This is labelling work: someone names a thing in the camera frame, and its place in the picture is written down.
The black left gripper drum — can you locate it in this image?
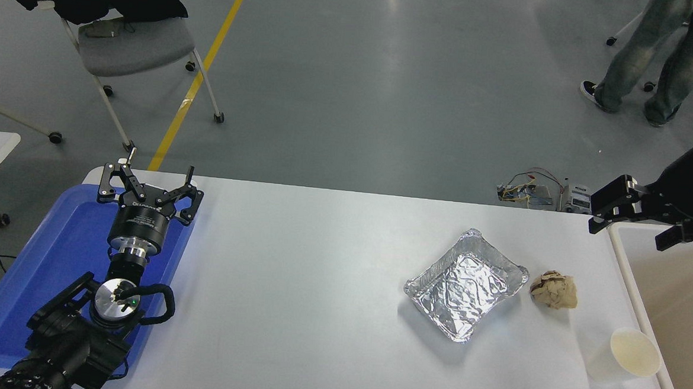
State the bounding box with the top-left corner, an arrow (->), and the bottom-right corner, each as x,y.
110,193 -> 176,247

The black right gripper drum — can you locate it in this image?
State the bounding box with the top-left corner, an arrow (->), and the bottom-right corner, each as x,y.
647,145 -> 693,224

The pale paper cup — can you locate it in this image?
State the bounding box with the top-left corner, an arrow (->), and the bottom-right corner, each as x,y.
586,326 -> 664,387

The small grey device box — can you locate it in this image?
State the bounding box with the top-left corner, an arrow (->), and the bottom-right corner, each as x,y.
562,184 -> 593,215

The large pale bin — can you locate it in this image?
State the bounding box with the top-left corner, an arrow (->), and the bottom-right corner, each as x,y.
599,221 -> 693,389

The blue plastic tray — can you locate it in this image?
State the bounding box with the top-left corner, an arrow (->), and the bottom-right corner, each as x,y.
0,179 -> 198,378

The crumpled tan paper ball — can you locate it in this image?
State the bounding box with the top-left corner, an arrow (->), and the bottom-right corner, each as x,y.
529,269 -> 579,310

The white chair base with castor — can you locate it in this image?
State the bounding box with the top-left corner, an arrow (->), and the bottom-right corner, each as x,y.
0,43 -> 68,145

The grey seat wheeled chair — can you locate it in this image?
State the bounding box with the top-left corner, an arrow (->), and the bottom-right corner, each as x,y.
29,0 -> 231,156

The person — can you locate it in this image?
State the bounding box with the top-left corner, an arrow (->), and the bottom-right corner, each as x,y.
578,0 -> 693,129

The olive pouch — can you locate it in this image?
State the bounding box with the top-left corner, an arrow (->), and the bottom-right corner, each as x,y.
82,17 -> 129,41

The silver foil tray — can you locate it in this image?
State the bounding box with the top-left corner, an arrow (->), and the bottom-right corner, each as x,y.
400,225 -> 532,346

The circuit board with coloured wires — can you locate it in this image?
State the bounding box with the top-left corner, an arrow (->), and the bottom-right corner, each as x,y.
496,166 -> 565,208

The white frame wheeled chair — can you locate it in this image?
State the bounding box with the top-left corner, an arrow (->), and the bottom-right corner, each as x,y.
604,7 -> 693,95

